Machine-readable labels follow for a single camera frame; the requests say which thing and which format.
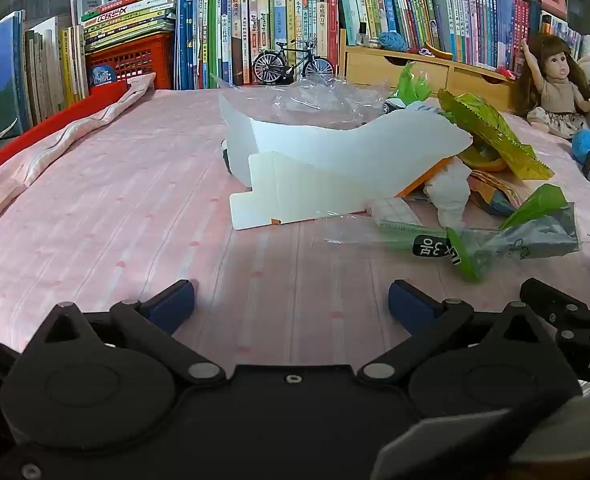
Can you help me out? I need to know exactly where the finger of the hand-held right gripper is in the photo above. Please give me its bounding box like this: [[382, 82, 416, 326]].
[[520, 277, 590, 333]]

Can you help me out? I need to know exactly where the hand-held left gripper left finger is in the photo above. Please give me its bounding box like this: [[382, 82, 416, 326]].
[[20, 279, 228, 387]]

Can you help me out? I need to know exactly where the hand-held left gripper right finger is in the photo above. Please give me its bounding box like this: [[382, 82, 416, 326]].
[[357, 280, 570, 386]]

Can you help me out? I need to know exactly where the green clear bag black label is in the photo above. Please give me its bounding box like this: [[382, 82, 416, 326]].
[[320, 183, 582, 283]]

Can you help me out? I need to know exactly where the white tissue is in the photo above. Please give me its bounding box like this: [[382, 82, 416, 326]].
[[422, 157, 473, 228]]

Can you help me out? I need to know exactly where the white cardboard box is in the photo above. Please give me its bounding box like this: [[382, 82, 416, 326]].
[[218, 87, 474, 231]]

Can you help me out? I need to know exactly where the yellow green snack packet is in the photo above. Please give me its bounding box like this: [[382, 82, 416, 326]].
[[437, 89, 554, 182]]

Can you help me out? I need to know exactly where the blue white wrapper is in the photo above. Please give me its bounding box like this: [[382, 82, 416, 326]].
[[382, 97, 443, 116]]

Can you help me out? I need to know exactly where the green plastic wrapper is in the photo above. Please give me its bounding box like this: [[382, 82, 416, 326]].
[[387, 61, 433, 103]]

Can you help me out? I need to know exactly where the clear plastic bag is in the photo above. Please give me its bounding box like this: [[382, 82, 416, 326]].
[[210, 72, 401, 128]]

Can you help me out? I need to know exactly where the row of small books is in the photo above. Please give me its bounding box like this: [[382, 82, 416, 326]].
[[540, 10, 583, 56]]

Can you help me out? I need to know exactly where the row of upright books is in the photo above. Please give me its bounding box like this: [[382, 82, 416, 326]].
[[0, 10, 88, 138], [332, 0, 543, 71], [175, 0, 341, 90]]

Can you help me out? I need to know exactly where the stack of flat books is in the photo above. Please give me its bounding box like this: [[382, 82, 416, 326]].
[[80, 0, 177, 53]]

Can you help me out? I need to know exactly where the pink tablecloth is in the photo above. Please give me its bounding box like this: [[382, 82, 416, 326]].
[[0, 82, 590, 361]]

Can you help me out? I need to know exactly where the long-haired doll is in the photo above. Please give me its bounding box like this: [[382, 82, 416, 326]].
[[512, 34, 590, 141]]

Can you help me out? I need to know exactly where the folded pink cloth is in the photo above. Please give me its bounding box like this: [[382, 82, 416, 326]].
[[0, 72, 157, 241]]

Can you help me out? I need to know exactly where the red tray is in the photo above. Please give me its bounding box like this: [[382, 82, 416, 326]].
[[0, 81, 128, 188]]

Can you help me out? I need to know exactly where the wooden drawer organizer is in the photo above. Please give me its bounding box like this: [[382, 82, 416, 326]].
[[339, 29, 518, 111]]

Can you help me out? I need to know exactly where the red plastic crate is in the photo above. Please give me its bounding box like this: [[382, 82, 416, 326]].
[[85, 31, 175, 91]]

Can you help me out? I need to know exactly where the black toy bicycle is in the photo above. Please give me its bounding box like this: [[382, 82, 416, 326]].
[[252, 38, 336, 83]]

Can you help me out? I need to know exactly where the yellow toy banana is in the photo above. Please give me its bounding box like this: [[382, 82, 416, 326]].
[[423, 40, 454, 61]]

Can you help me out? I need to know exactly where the blue yarn ball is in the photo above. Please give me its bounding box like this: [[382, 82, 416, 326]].
[[377, 31, 410, 53]]

